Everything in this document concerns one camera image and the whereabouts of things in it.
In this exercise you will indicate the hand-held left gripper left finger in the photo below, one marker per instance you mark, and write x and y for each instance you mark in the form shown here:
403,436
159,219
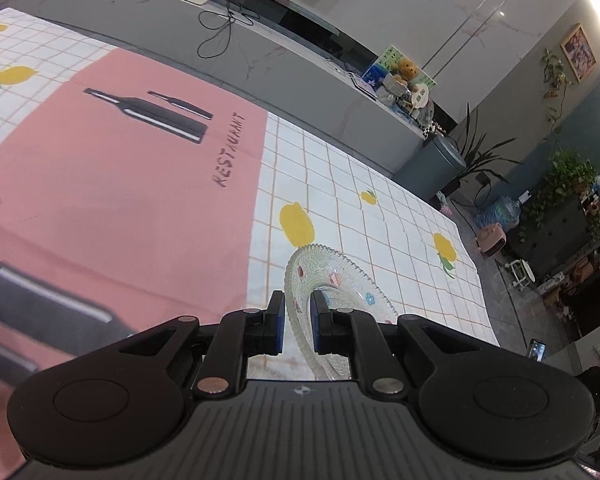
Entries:
279,325

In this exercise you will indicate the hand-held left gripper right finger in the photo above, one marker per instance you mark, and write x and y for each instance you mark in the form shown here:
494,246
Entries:
320,327

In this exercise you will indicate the small clear glass plate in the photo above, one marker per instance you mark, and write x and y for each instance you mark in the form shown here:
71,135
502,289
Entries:
340,270

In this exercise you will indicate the white checkered lemon tablecloth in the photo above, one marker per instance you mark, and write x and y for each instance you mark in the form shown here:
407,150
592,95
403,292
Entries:
380,225

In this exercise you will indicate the pink small stool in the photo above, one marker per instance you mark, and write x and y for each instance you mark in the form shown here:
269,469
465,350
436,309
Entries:
492,242

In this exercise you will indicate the grey-blue trash can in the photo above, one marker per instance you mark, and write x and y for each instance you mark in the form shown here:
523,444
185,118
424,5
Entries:
430,165

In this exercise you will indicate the small white stool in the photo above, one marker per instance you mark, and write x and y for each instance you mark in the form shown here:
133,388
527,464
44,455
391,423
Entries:
522,272

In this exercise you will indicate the blue water jug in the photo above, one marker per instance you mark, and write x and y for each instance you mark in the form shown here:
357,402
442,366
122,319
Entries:
500,212

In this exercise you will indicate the black smartphone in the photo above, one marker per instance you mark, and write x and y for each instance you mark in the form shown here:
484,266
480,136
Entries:
536,351

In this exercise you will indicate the pink bottle-print placemat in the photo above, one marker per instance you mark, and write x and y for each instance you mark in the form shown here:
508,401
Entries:
105,185

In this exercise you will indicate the black-white checkered cup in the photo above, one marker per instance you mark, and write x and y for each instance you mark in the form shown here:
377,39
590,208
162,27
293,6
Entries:
432,125

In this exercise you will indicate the long-leaf potted plant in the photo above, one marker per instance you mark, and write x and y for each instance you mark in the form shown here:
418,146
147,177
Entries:
472,150

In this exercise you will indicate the grey storage basket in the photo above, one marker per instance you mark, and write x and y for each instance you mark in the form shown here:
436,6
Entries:
392,91

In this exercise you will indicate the dark low cabinet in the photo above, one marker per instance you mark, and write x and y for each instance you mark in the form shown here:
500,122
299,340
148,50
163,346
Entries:
555,230

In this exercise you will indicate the blue floral box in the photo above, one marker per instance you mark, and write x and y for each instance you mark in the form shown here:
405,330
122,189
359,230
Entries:
372,77

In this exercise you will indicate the grey stone bench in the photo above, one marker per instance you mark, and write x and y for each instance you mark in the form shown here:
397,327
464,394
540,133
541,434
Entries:
280,60

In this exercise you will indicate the brown teddy bear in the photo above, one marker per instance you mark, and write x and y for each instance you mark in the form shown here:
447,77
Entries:
406,70

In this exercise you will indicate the green board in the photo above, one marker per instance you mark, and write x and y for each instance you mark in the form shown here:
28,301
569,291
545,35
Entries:
387,54

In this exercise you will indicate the bushy green potted plant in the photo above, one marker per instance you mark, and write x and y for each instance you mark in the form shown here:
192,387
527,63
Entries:
570,170

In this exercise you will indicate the hanging vine plant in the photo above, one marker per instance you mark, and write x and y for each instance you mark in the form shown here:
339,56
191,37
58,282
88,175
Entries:
555,80

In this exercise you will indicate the wooden picture frame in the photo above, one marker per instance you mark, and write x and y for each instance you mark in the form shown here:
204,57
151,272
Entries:
577,52

